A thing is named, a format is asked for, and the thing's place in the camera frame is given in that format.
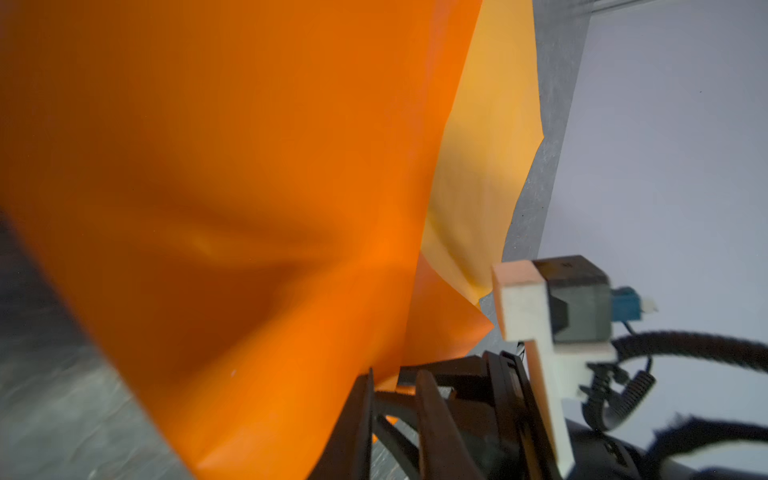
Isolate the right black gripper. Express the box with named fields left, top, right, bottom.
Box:
left=397, top=352, right=564, bottom=479

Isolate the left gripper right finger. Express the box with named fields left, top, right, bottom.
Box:
left=415, top=370, right=483, bottom=479

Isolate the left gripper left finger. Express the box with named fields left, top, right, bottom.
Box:
left=308, top=370, right=374, bottom=480

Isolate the orange wrapping paper sheet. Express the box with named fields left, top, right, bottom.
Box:
left=1, top=1, right=543, bottom=479

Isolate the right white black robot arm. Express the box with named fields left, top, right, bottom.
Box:
left=369, top=331, right=767, bottom=479

